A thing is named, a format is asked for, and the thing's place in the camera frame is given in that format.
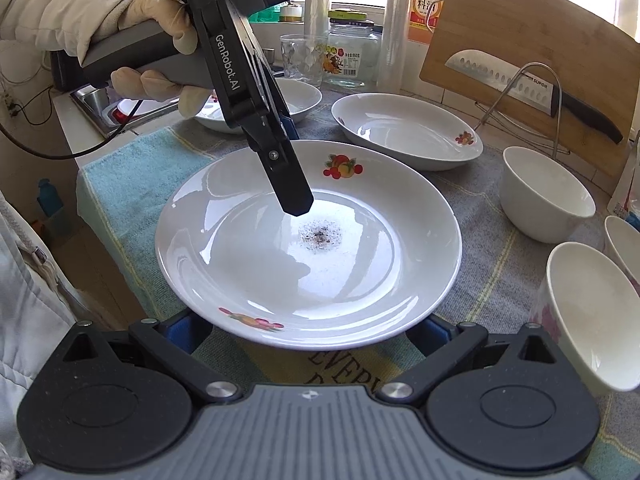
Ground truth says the clear drinking glass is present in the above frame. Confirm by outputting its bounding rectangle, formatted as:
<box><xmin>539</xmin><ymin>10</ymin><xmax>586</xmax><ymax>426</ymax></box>
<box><xmin>280</xmin><ymin>34</ymin><xmax>328</xmax><ymax>88</ymax></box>

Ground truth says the grey checked cloth mat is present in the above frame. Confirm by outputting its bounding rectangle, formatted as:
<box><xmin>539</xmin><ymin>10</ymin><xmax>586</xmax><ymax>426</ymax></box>
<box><xmin>169</xmin><ymin>86</ymin><xmax>640</xmax><ymax>480</ymax></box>

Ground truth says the plain white bowl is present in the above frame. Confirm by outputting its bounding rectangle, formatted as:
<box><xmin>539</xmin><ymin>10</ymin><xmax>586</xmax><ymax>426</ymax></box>
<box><xmin>500</xmin><ymin>146</ymin><xmax>597</xmax><ymax>244</ymax></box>

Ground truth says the wire board rack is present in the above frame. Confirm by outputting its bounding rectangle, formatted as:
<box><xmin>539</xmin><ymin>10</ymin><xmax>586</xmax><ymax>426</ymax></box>
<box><xmin>475</xmin><ymin>61</ymin><xmax>572</xmax><ymax>159</ymax></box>

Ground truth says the plastic wrap roll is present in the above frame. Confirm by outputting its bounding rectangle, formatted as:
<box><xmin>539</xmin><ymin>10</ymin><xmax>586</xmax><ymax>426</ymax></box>
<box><xmin>304</xmin><ymin>0</ymin><xmax>330</xmax><ymax>36</ymax></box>
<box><xmin>376</xmin><ymin>0</ymin><xmax>410</xmax><ymax>93</ymax></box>

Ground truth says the fruit-pattern plate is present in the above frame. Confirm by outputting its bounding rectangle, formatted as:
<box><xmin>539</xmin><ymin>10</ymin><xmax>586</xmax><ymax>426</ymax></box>
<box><xmin>195</xmin><ymin>77</ymin><xmax>322</xmax><ymax>134</ymax></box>
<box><xmin>155</xmin><ymin>140</ymin><xmax>462</xmax><ymax>350</ymax></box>
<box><xmin>331</xmin><ymin>93</ymin><xmax>484</xmax><ymax>172</ymax></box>

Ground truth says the glass jar green lid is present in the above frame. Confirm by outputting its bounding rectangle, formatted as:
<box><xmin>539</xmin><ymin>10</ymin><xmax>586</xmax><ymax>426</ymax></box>
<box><xmin>323</xmin><ymin>10</ymin><xmax>382</xmax><ymax>89</ymax></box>

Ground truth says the steel santoku knife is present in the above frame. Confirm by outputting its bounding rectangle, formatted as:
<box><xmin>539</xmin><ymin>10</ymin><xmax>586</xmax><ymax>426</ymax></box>
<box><xmin>445</xmin><ymin>49</ymin><xmax>623</xmax><ymax>144</ymax></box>

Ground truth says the pink floral white bowl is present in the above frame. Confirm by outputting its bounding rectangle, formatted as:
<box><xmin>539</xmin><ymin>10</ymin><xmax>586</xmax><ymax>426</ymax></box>
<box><xmin>529</xmin><ymin>242</ymin><xmax>639</xmax><ymax>396</ymax></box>

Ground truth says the white sleeve left forearm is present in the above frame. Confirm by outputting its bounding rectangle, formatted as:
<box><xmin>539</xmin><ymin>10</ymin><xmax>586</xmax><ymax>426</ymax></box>
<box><xmin>0</xmin><ymin>0</ymin><xmax>174</xmax><ymax>64</ymax></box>

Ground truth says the bamboo cutting board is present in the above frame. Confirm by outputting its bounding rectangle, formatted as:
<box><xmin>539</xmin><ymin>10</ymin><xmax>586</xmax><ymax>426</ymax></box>
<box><xmin>420</xmin><ymin>0</ymin><xmax>639</xmax><ymax>178</ymax></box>

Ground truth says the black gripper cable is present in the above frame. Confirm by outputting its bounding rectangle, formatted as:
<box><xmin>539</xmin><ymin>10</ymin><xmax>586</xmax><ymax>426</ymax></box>
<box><xmin>0</xmin><ymin>102</ymin><xmax>141</xmax><ymax>162</ymax></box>

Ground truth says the red white sink container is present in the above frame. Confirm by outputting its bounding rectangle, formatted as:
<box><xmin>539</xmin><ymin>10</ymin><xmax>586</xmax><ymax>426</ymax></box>
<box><xmin>101</xmin><ymin>99</ymin><xmax>177</xmax><ymax>127</ymax></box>

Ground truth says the teal towel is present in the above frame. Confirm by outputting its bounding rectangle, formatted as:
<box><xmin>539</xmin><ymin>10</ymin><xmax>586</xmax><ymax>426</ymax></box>
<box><xmin>76</xmin><ymin>127</ymin><xmax>222</xmax><ymax>320</ymax></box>

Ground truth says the gloved left hand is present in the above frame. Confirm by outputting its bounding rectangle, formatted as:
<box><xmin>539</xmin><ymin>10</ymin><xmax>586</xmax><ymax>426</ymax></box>
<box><xmin>81</xmin><ymin>0</ymin><xmax>214</xmax><ymax>117</ymax></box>

